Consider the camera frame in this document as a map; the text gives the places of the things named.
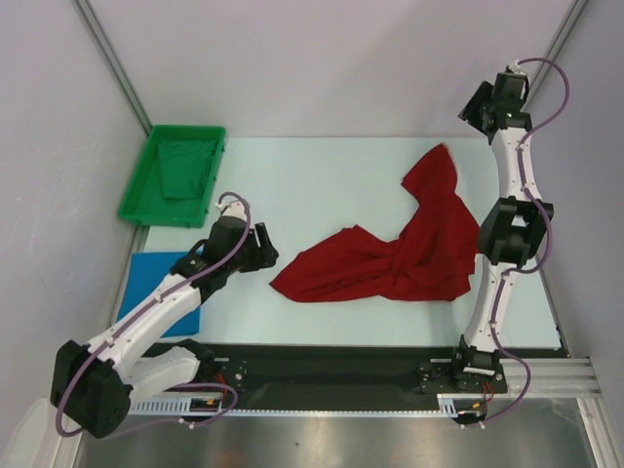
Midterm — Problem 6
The right aluminium corner post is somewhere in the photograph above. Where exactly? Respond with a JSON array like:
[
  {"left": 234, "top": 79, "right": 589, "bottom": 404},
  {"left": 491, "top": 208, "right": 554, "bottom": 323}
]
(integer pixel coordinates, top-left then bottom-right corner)
[{"left": 530, "top": 0, "right": 592, "bottom": 98}]

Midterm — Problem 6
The left aluminium corner post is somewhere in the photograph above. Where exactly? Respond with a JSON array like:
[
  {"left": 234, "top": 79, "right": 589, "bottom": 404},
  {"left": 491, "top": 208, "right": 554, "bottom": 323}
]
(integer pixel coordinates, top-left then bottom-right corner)
[{"left": 70, "top": 0, "right": 152, "bottom": 137}]

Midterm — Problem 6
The red t shirt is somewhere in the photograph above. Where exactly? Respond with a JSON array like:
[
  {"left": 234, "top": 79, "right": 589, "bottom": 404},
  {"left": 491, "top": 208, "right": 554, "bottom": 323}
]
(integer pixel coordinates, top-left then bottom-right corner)
[{"left": 270, "top": 143, "right": 479, "bottom": 303}]

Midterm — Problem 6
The white cable duct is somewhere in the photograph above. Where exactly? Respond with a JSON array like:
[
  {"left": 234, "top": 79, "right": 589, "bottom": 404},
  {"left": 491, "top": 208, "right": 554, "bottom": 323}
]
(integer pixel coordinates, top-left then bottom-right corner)
[
  {"left": 129, "top": 394, "right": 230, "bottom": 416},
  {"left": 437, "top": 393, "right": 488, "bottom": 417}
]

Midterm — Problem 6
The aluminium frame rail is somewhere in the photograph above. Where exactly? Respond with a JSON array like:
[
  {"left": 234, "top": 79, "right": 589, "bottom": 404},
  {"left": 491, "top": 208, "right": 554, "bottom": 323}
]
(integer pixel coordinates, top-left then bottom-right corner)
[{"left": 496, "top": 358, "right": 602, "bottom": 399}]

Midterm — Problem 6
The green plastic tray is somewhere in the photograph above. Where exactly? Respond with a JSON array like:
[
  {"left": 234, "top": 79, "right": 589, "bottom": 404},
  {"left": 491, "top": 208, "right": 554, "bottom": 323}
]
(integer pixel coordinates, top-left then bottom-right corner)
[{"left": 117, "top": 125, "right": 227, "bottom": 228}]

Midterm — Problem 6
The green folded t shirt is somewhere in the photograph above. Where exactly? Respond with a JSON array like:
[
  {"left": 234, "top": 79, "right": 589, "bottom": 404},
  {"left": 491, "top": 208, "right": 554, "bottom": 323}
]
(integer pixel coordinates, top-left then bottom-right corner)
[{"left": 157, "top": 140, "right": 216, "bottom": 200}]

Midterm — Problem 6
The right white cable duct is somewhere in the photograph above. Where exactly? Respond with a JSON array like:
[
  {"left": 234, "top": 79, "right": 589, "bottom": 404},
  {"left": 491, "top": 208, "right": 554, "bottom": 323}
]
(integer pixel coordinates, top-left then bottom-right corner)
[{"left": 437, "top": 393, "right": 488, "bottom": 417}]

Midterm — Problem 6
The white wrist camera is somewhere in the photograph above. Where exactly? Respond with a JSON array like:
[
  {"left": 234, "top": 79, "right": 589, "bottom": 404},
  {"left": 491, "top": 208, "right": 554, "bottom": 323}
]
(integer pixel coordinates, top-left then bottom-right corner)
[
  {"left": 505, "top": 60, "right": 527, "bottom": 77},
  {"left": 215, "top": 201, "right": 248, "bottom": 222}
]

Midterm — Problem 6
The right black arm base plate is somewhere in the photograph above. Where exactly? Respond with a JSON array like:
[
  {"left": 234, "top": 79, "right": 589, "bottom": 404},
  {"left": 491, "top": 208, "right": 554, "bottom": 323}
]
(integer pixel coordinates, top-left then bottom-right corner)
[{"left": 416, "top": 360, "right": 508, "bottom": 394}]

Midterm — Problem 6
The left white cable duct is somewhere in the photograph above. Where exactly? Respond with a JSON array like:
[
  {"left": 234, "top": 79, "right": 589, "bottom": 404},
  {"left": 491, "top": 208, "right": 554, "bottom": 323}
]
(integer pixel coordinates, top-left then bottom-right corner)
[{"left": 129, "top": 394, "right": 230, "bottom": 416}]

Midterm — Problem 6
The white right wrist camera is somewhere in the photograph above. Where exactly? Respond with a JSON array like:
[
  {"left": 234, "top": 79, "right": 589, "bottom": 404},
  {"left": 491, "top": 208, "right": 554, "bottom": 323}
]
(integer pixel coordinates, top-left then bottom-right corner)
[{"left": 505, "top": 60, "right": 527, "bottom": 77}]

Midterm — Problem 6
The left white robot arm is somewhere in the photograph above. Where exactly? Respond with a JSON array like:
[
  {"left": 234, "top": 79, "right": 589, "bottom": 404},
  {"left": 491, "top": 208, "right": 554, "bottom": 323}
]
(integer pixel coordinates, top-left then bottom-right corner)
[{"left": 50, "top": 214, "right": 279, "bottom": 439}]

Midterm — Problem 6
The blue folded t shirt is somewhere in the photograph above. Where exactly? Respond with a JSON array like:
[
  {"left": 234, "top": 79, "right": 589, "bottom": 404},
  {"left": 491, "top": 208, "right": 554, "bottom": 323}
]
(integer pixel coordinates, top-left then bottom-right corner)
[{"left": 116, "top": 250, "right": 203, "bottom": 339}]

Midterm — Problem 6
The black table edge rail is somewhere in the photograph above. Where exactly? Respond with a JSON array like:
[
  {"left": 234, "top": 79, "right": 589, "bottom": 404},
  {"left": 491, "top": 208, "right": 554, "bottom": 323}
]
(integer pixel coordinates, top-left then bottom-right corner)
[{"left": 209, "top": 344, "right": 453, "bottom": 411}]

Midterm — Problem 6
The aluminium corner post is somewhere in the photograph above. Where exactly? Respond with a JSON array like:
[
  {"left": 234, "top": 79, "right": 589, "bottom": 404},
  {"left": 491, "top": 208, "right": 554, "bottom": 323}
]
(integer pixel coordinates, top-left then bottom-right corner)
[
  {"left": 70, "top": 0, "right": 152, "bottom": 137},
  {"left": 530, "top": 0, "right": 592, "bottom": 98}
]

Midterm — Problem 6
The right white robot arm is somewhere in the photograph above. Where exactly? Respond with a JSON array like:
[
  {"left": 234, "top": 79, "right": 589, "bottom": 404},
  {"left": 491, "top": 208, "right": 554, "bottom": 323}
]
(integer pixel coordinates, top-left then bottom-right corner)
[{"left": 449, "top": 67, "right": 554, "bottom": 392}]

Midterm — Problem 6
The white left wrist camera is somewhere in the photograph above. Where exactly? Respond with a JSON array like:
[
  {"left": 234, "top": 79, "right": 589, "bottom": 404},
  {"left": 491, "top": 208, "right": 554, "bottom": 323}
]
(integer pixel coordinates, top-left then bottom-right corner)
[{"left": 215, "top": 201, "right": 248, "bottom": 222}]

